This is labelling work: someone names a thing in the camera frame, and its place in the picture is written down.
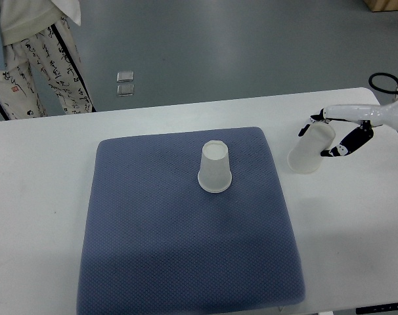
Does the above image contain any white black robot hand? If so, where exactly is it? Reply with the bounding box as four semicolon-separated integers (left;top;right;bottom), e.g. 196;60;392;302
298;101;398;158

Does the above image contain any white paper cup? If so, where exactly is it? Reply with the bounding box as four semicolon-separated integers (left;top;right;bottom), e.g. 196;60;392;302
198;140;232;194
287;123;336;174

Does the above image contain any wooden box corner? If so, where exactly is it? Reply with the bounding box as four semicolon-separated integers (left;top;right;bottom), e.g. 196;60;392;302
364;0;398;12

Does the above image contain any white paper cup on mat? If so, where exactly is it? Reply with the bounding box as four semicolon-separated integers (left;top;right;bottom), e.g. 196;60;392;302
198;140;232;194

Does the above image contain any black table control panel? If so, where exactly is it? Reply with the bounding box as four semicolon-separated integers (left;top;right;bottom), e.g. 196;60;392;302
355;303;398;314

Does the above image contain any blue-grey textured cushion mat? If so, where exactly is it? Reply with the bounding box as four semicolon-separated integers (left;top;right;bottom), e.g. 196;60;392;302
77;127;305;314

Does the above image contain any lower metal floor plate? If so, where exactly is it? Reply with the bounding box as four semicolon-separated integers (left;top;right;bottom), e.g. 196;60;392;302
117;83;135;96

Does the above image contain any metal floor plate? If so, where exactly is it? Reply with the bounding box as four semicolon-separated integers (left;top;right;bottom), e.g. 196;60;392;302
117;83;135;96
116;70;134;83

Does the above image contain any upper metal floor plate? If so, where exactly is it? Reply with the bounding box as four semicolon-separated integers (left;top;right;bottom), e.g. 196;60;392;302
116;70;134;83

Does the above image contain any person in calligraphy print trousers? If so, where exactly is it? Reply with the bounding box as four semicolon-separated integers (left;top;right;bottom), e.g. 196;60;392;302
0;0;95;120

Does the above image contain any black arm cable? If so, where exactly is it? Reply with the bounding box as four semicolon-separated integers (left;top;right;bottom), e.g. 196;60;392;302
368;72;398;99

